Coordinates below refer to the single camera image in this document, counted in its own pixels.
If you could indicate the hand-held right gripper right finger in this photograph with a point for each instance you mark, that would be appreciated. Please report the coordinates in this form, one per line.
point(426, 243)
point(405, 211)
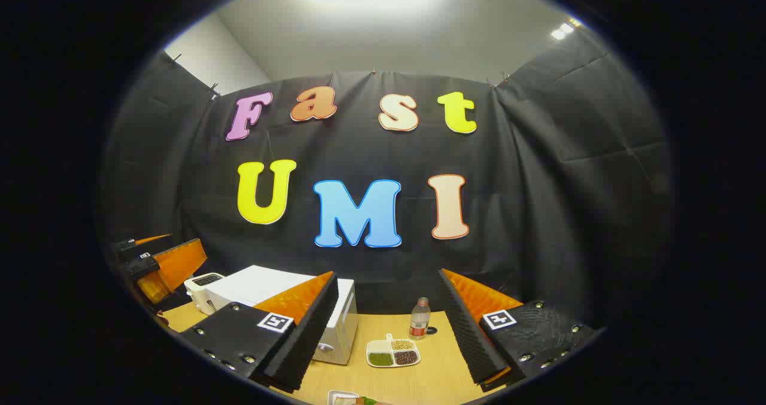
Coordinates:
point(470, 333)

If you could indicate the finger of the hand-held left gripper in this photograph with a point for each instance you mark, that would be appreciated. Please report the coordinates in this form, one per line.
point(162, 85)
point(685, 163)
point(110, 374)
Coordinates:
point(140, 241)
point(176, 267)

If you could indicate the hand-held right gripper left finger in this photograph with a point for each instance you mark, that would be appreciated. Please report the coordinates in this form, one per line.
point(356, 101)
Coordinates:
point(305, 339)

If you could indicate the white microwave oven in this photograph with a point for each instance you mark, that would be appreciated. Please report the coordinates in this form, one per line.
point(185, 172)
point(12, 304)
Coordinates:
point(251, 285)

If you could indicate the white toaster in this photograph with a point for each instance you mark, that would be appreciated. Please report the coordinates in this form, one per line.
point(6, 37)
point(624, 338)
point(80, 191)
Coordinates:
point(197, 291)

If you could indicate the clear plastic water bottle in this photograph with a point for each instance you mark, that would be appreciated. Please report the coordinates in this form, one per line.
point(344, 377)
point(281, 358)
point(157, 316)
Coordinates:
point(420, 321)

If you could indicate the small white rectangular tray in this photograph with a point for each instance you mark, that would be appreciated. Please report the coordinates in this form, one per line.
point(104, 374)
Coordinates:
point(336, 396)

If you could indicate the white divided dish of beans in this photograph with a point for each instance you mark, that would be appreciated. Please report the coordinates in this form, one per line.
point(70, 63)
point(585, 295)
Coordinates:
point(383, 348)

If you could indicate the black backdrop cloth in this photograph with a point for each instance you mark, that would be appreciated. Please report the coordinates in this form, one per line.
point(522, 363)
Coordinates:
point(359, 148)

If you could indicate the small ceiling light panel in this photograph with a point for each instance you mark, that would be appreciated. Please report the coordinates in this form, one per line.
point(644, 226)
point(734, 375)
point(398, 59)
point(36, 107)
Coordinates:
point(564, 29)

